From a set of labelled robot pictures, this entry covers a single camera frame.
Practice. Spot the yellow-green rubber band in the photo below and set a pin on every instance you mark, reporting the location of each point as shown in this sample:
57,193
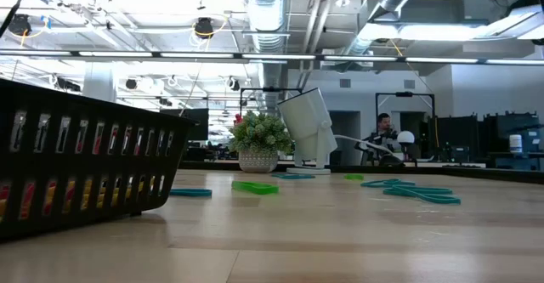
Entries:
354,177

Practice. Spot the long blue rubber band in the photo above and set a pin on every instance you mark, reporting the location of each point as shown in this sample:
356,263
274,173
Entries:
190,192

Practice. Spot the teal rubber band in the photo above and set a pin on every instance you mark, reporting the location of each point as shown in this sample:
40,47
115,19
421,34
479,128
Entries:
446,199
370,184

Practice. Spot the black slotted plastic bin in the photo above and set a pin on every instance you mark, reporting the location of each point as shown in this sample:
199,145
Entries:
85,160

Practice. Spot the green potted plant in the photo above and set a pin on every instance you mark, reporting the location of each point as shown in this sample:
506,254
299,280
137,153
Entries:
259,138

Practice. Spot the red background object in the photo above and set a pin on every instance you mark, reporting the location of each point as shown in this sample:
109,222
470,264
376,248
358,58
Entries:
238,119

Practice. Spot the white desk lamp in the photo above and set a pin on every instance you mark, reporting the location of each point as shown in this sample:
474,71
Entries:
308,121

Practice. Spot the green rubber band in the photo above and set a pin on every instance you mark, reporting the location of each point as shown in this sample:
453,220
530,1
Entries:
274,189

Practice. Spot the long ceiling light strip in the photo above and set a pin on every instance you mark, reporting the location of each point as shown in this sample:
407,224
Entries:
195,55

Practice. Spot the person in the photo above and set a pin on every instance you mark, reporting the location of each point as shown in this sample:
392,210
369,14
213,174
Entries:
384,123

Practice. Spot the white globe lamp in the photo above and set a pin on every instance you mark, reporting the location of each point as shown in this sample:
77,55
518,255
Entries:
406,137

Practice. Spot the dark office partitions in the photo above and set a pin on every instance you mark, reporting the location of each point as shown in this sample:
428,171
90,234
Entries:
463,138

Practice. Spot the white container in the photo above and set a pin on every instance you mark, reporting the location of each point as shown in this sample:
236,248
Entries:
515,143

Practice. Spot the black robot rig frame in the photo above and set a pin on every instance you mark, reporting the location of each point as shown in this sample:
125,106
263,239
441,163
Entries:
272,89
404,94

